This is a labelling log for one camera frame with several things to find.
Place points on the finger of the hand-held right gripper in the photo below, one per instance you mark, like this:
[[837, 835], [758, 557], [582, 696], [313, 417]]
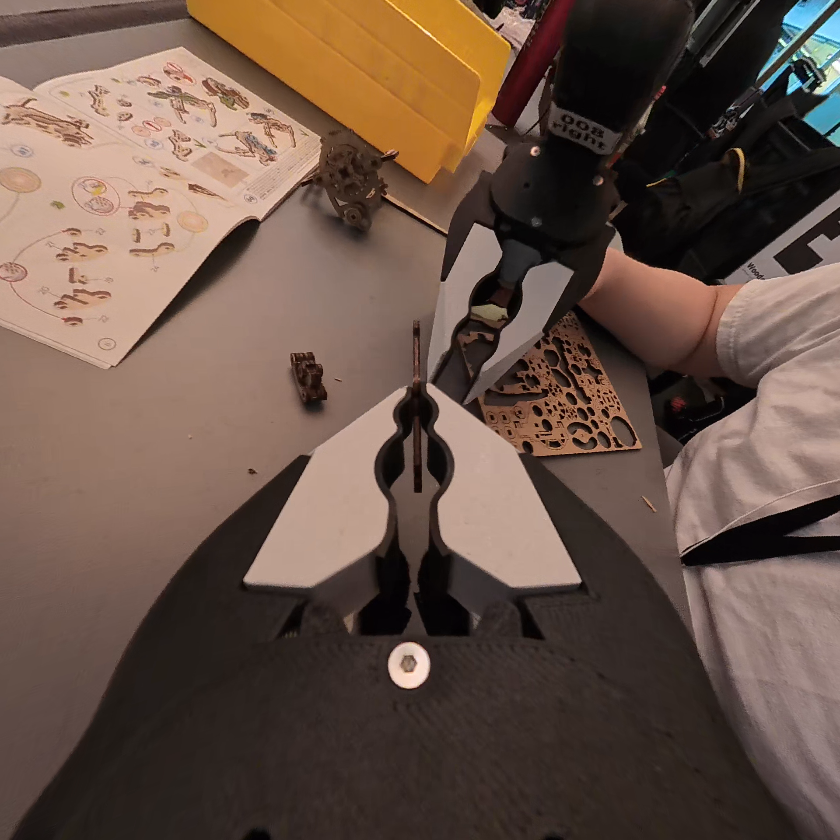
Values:
[[541, 302], [463, 275]]

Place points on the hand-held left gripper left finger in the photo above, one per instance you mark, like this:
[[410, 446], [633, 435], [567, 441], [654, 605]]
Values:
[[328, 518]]

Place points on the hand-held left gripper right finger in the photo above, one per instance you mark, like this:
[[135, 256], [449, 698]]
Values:
[[505, 518]]

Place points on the notched wooden part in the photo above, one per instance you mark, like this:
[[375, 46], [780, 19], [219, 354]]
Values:
[[417, 426]]

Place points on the punched wooden parts sheet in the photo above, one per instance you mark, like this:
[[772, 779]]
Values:
[[508, 426]]

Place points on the wooden gear mechanism model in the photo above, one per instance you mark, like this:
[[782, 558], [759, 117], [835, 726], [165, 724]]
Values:
[[348, 177]]

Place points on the dark red tube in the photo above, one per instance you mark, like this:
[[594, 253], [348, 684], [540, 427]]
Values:
[[531, 65]]

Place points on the small dark wooden assembly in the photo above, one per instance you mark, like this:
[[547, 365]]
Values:
[[308, 377]]

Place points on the black backpack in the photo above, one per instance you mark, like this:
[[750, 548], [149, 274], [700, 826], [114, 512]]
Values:
[[722, 190]]

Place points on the yellow plastic bin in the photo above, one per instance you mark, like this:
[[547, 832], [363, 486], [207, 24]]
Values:
[[361, 65]]

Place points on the black framed marker sign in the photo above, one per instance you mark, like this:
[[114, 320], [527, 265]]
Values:
[[814, 249]]

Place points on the person's white shirt torso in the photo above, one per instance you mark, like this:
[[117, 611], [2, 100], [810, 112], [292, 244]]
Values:
[[774, 656]]

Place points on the illustrated instruction booklet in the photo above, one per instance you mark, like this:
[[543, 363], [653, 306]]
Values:
[[131, 197]]

